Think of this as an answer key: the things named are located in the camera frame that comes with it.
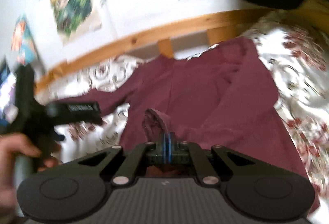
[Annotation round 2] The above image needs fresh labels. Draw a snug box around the maroon long-sleeve shirt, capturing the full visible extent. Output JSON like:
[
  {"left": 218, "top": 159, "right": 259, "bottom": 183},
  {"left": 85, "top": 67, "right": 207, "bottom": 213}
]
[{"left": 51, "top": 36, "right": 320, "bottom": 214}]

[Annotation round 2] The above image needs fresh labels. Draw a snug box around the person's left hand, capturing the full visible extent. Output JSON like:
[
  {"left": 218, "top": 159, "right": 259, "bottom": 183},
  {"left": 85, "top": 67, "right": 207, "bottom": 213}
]
[{"left": 1, "top": 133, "right": 42, "bottom": 223}]

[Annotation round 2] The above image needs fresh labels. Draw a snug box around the floral white satin bedspread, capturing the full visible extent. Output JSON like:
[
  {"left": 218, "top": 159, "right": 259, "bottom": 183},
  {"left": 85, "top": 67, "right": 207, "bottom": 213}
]
[{"left": 37, "top": 12, "right": 328, "bottom": 223}]

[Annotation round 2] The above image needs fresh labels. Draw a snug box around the blue cartoon wall poster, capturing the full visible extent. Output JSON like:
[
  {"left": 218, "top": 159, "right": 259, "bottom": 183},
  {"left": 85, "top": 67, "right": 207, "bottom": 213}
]
[{"left": 11, "top": 16, "right": 38, "bottom": 65}]

